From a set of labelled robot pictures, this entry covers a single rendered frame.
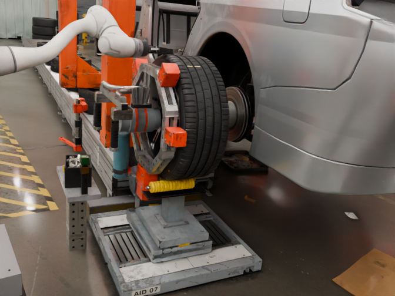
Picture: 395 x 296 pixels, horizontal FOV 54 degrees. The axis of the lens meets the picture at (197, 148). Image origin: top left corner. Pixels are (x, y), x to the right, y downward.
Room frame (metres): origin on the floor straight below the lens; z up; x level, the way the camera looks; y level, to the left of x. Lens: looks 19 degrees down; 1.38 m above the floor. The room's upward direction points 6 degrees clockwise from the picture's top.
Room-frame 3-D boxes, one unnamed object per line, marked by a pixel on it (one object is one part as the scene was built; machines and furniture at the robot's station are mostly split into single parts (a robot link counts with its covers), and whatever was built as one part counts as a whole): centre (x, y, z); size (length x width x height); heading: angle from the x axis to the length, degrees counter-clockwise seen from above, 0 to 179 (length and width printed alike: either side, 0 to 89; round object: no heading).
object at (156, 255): (2.10, 0.13, 0.13); 0.50 x 0.36 x 0.10; 28
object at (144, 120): (1.94, 0.32, 0.85); 0.21 x 0.14 x 0.14; 118
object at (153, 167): (1.97, 0.26, 0.85); 0.54 x 0.07 x 0.54; 28
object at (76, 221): (2.02, 0.66, 0.21); 0.10 x 0.10 x 0.42; 28
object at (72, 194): (2.00, 0.65, 0.44); 0.43 x 0.17 x 0.03; 28
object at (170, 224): (2.05, 0.11, 0.32); 0.40 x 0.30 x 0.28; 28
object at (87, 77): (4.32, 1.16, 0.69); 0.52 x 0.17 x 0.35; 118
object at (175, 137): (1.70, 0.11, 0.85); 0.09 x 0.08 x 0.07; 28
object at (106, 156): (3.58, 1.11, 0.28); 2.47 x 0.09 x 0.22; 28
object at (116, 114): (1.73, 0.36, 0.93); 0.09 x 0.05 x 0.05; 118
